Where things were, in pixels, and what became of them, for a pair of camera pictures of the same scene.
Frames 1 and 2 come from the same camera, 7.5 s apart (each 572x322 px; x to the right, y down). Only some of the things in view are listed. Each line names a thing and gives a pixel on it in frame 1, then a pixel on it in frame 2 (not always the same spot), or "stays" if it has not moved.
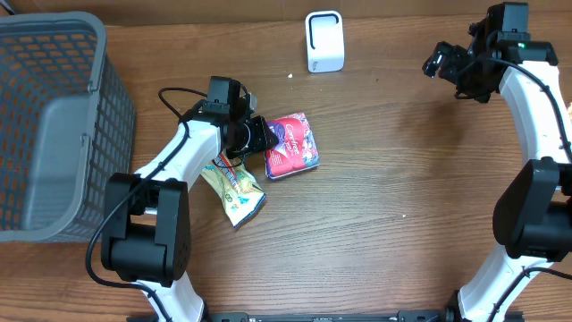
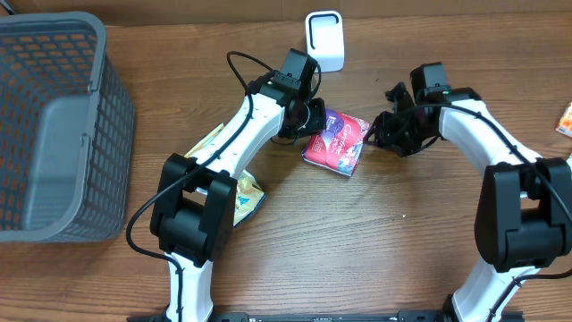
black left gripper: [263, 139] to [319, 122]
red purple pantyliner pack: [296, 149] to [338, 147]
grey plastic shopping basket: [67, 123] stays
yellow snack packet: [238, 191] stays
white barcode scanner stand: [324, 32] stays
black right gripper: [483, 88] to [383, 136]
